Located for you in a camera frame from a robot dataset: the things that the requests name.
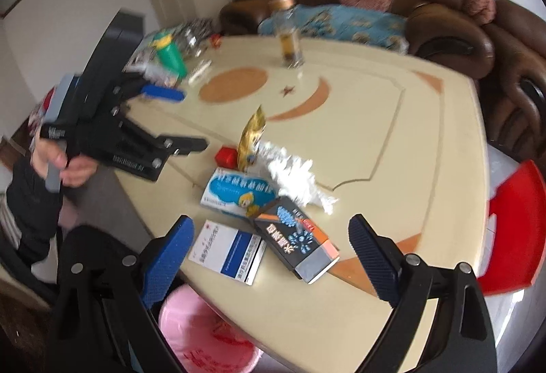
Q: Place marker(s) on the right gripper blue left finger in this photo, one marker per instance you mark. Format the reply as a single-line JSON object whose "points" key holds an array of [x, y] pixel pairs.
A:
{"points": [[162, 258]]}

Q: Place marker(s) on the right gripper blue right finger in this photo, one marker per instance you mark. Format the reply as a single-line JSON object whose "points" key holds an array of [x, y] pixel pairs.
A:
{"points": [[380, 258]]}

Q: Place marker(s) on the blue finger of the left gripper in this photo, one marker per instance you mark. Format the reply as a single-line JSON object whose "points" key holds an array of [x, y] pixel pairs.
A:
{"points": [[162, 92], [185, 145]]}

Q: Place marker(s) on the gold snack wrapper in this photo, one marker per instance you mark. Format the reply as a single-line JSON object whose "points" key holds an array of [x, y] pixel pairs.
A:
{"points": [[250, 138]]}

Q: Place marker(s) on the black orange cardboard box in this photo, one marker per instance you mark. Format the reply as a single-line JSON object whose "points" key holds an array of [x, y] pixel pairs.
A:
{"points": [[295, 239]]}

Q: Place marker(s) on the person's black sleeve forearm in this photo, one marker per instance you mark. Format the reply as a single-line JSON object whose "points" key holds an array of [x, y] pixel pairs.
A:
{"points": [[29, 214]]}

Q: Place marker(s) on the pink trash bag bin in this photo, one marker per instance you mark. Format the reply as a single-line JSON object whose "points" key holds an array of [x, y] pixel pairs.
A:
{"points": [[201, 339]]}

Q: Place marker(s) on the person's left hand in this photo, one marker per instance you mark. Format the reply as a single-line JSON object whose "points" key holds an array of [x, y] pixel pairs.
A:
{"points": [[73, 172]]}

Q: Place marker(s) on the green plastic bottle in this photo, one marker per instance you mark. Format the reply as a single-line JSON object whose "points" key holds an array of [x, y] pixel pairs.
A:
{"points": [[168, 54]]}

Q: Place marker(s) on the small red box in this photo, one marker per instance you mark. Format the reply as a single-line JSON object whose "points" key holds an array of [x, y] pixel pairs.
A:
{"points": [[227, 157]]}

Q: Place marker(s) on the glass jar with metal lid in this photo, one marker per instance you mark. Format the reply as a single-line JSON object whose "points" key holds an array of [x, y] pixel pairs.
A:
{"points": [[190, 38]]}

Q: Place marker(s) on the white blue striped medicine box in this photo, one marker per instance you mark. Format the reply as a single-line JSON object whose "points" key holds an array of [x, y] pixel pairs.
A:
{"points": [[228, 251]]}

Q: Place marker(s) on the white crumpled tissue paper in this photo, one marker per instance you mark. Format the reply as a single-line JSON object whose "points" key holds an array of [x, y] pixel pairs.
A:
{"points": [[291, 176]]}

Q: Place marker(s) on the glass bottle with gold cap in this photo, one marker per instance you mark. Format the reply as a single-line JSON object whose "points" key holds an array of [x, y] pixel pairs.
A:
{"points": [[287, 31]]}

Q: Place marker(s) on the red plastic chair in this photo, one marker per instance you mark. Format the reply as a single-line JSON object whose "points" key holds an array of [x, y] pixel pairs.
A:
{"points": [[518, 249]]}

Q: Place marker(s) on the blue patterned sofa cover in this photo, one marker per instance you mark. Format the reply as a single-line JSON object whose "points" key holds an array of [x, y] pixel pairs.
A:
{"points": [[348, 24]]}

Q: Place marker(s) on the brown leather armchair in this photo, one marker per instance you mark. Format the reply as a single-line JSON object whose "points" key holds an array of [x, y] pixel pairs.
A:
{"points": [[512, 96]]}

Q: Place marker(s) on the long brown leather sofa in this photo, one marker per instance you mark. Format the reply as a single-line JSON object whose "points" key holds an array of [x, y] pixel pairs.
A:
{"points": [[375, 2]]}

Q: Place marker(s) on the pink round cushion on top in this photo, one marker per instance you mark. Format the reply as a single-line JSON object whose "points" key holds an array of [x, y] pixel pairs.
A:
{"points": [[482, 12]]}

